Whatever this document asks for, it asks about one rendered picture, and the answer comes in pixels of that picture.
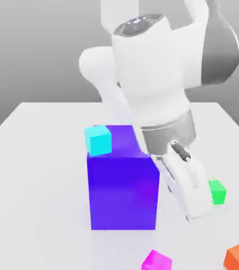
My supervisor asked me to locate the small magenta cube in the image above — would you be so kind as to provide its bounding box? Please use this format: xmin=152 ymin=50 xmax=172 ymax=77
xmin=141 ymin=249 xmax=173 ymax=270

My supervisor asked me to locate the small cyan cube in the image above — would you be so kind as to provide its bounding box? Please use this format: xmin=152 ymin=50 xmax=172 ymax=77
xmin=84 ymin=125 xmax=113 ymax=157

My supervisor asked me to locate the small green cube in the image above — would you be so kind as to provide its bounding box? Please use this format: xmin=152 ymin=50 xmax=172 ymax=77
xmin=208 ymin=179 xmax=227 ymax=206

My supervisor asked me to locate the large blue box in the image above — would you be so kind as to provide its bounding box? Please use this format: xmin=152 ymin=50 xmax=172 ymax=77
xmin=87 ymin=124 xmax=160 ymax=231

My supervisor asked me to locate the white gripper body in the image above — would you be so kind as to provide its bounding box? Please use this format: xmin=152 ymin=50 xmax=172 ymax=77
xmin=152 ymin=152 xmax=213 ymax=224

